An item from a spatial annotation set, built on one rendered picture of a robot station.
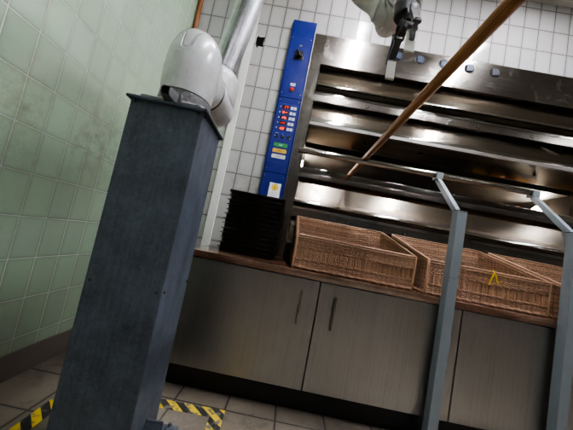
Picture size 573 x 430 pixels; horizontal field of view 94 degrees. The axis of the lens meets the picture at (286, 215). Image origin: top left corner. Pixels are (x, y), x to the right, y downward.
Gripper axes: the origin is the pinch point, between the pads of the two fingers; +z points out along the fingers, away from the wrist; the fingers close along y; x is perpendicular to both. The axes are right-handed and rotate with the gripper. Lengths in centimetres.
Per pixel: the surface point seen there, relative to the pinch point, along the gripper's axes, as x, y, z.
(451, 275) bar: 43, -26, 65
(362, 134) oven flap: 11, -73, -8
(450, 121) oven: 70, -83, -33
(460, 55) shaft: 4.0, 25.7, 15.5
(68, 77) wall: -116, -18, 17
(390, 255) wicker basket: 22, -38, 61
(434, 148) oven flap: 55, -71, -7
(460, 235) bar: 45, -26, 48
